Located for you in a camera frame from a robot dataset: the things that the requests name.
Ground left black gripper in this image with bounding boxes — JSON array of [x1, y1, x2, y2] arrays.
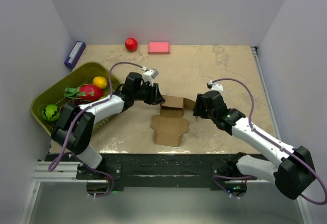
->
[[133, 81, 165, 105]]

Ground brown cardboard box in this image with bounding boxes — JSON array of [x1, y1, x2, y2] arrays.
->
[[150, 95, 195, 147]]

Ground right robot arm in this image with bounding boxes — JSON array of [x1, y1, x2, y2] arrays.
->
[[193, 91, 316, 199]]

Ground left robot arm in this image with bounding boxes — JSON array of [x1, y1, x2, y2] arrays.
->
[[51, 69, 165, 179]]

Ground pink box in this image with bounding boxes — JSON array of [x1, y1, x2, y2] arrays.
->
[[148, 42, 170, 55]]

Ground purple box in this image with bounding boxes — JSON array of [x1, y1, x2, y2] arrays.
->
[[64, 41, 86, 70]]

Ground red apple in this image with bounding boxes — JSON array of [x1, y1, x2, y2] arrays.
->
[[125, 38, 138, 52]]

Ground red dragon fruit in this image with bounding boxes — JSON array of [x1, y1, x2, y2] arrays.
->
[[64, 83, 104, 102]]

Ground olive green basket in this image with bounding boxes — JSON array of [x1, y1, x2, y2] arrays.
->
[[30, 62, 109, 135]]

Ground purple grapes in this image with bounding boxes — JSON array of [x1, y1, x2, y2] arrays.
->
[[67, 99, 89, 105]]

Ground toy watermelon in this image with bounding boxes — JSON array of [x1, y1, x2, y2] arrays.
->
[[41, 104, 61, 122]]

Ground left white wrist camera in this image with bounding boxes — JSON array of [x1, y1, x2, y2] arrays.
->
[[142, 69, 159, 86]]

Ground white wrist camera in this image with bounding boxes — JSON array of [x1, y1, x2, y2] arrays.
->
[[207, 80, 224, 93], [142, 69, 159, 86]]

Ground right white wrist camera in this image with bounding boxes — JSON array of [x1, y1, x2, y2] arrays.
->
[[207, 80, 224, 93]]

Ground black base frame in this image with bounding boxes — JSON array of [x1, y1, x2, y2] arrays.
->
[[68, 151, 258, 196]]

